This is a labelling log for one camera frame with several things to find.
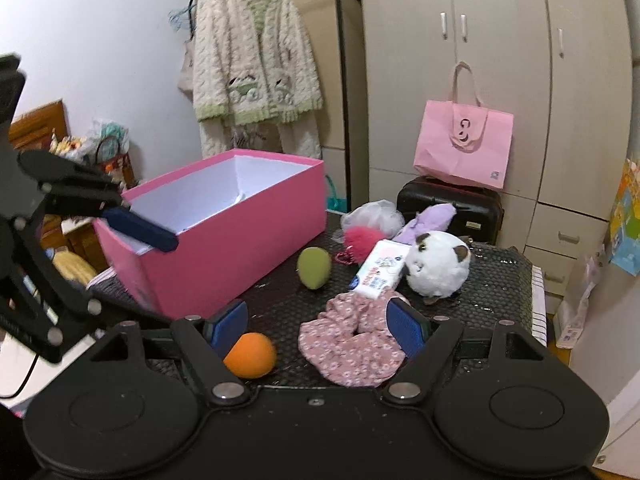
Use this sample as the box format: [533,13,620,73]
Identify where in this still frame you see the striped white bed sheet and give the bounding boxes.
[529,265,552,347]

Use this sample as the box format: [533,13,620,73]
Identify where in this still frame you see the clear plastic bag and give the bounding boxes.
[86,117,131,156]

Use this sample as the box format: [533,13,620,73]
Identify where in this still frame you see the yellow plush toy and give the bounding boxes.
[51,249,99,283]

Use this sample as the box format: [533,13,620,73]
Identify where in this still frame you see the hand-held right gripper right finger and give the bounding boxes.
[381,297,549,407]

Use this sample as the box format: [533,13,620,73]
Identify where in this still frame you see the teal tote bag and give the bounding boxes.
[324,175,349,214]

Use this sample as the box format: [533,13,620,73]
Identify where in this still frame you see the flower bouquet box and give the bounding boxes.
[49,129,98,163]

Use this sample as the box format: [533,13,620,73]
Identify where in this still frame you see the white mesh bath pouf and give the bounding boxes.
[340,200,406,233]

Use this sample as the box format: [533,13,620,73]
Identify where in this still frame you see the white plush cat toy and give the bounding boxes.
[403,230,474,306]

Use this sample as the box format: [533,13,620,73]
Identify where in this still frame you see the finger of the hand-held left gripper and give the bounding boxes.
[0,212,103,365]
[17,150,180,254]

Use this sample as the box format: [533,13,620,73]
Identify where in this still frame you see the orange makeup sponge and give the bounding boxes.
[223,332,277,379]

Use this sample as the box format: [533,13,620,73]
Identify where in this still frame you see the white plastic bag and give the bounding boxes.
[554,252,612,352]

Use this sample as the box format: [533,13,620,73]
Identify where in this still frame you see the black hard suitcase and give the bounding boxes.
[397,176,504,247]

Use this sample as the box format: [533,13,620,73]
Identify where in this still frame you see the pink cardboard box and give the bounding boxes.
[92,148,328,320]

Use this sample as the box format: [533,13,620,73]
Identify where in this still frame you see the black cable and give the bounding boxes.
[0,347,43,401]

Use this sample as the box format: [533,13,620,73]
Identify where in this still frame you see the black clothes rack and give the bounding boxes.
[189,0,371,211]

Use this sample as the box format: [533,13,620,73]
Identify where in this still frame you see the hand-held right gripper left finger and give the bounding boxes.
[90,300,251,408]

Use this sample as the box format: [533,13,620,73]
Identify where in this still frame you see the purple plush toy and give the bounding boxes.
[392,203,457,247]

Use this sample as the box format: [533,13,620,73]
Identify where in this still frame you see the white tissue packet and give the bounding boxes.
[348,239,410,293]

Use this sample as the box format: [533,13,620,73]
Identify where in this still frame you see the green makeup sponge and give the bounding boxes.
[297,247,332,291]

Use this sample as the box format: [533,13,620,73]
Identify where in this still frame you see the colourful paper bag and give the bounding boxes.
[606,159,640,277]

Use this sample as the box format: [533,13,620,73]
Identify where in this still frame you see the pink floral scrunchie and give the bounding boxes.
[298,292,412,387]

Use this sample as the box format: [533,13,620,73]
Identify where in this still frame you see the wooden headboard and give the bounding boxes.
[9,100,69,152]

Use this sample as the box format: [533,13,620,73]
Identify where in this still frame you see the pink fluffy pompom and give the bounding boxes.
[342,226,387,264]

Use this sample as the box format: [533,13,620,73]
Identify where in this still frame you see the patterned gift bag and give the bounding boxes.
[94,136,137,191]

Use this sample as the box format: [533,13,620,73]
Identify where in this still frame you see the cream fleece pajama jacket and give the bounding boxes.
[192,0,324,126]

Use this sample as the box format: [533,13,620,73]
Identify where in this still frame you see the pink paper shopping bag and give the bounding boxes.
[413,61,515,191]

